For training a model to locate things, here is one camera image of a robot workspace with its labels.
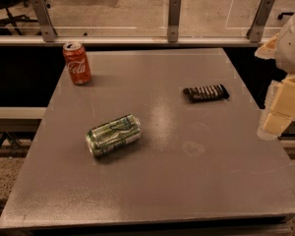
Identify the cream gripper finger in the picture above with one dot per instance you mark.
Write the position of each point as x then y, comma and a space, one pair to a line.
279, 109
267, 50

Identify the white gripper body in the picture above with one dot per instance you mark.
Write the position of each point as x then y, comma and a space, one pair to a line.
293, 51

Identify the green soda can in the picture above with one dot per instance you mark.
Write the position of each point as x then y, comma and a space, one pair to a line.
112, 135

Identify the red Coca-Cola can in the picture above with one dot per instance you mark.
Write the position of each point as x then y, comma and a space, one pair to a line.
77, 63

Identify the black snack bar wrapper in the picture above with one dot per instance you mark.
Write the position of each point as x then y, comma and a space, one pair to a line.
206, 93

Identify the right metal rail bracket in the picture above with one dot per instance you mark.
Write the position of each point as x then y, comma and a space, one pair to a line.
256, 30

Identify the metal rail bracket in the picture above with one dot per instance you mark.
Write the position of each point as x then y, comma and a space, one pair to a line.
256, 30
173, 20
47, 30

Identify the middle metal rail bracket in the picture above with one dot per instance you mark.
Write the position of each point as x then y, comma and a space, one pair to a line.
173, 20

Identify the left metal rail bracket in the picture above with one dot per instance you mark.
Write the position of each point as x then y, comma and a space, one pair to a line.
47, 30

